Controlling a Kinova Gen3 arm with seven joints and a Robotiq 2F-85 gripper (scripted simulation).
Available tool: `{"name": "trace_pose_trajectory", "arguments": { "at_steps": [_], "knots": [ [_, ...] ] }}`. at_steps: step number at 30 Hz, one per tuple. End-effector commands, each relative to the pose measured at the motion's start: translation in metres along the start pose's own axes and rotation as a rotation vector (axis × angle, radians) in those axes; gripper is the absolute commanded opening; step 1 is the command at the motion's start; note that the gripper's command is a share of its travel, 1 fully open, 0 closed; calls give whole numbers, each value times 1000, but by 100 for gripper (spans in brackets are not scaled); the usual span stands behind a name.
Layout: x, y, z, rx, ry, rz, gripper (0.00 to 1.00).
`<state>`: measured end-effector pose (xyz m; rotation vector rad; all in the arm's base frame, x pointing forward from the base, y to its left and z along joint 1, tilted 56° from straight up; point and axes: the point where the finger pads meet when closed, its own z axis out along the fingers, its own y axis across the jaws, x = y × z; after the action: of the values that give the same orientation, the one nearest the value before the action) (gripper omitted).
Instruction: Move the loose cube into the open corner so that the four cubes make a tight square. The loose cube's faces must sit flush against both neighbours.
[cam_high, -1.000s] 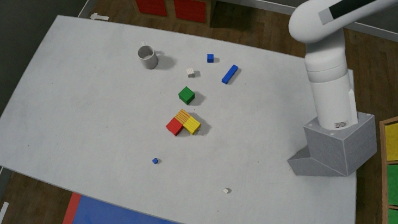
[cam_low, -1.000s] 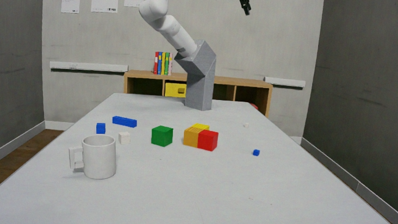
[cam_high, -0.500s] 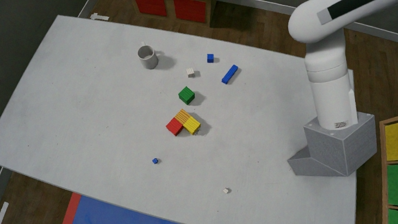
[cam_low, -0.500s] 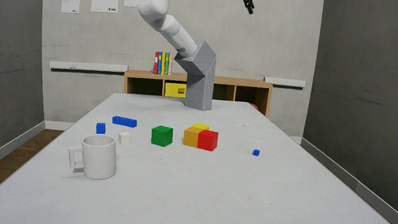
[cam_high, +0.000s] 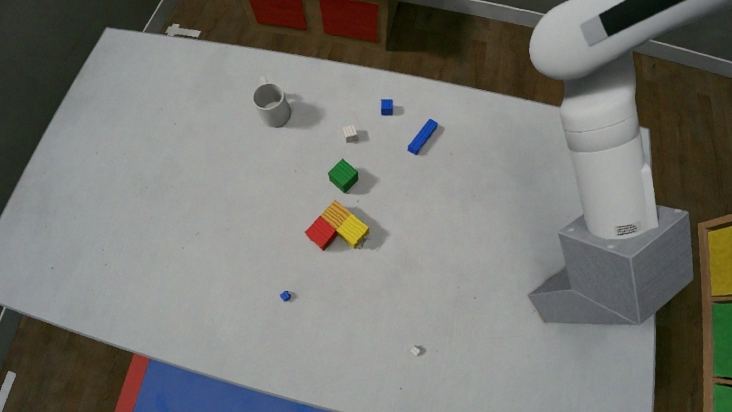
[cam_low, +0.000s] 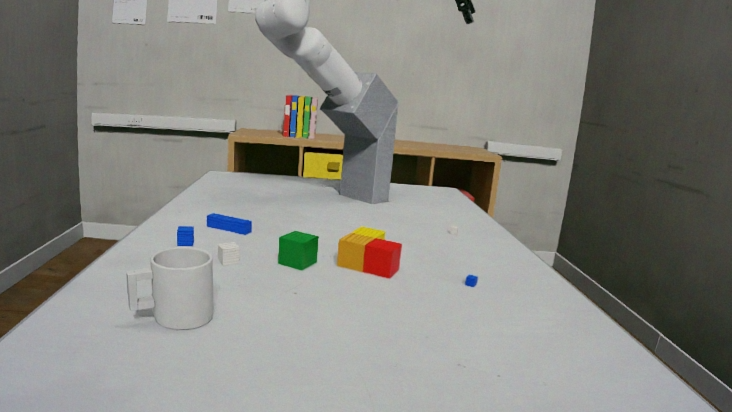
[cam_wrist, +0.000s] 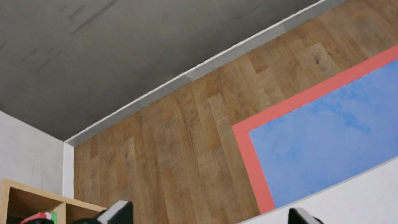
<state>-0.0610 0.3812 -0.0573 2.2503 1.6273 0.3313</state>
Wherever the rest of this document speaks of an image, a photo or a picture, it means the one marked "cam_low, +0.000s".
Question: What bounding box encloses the dark green cube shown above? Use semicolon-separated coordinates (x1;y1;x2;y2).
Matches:
278;231;319;271

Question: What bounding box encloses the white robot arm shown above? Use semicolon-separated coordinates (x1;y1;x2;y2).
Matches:
255;0;362;105

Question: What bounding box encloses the white mug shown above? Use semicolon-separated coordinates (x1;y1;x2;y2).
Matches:
126;247;213;330

